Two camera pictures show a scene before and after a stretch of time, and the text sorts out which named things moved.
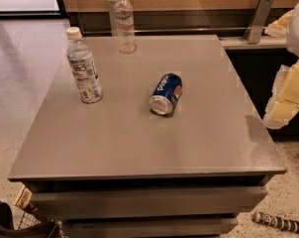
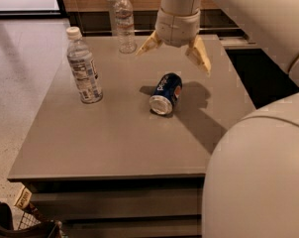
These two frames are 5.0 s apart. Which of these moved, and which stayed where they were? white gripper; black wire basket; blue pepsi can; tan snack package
Moved: white gripper
Stayed: black wire basket; blue pepsi can; tan snack package
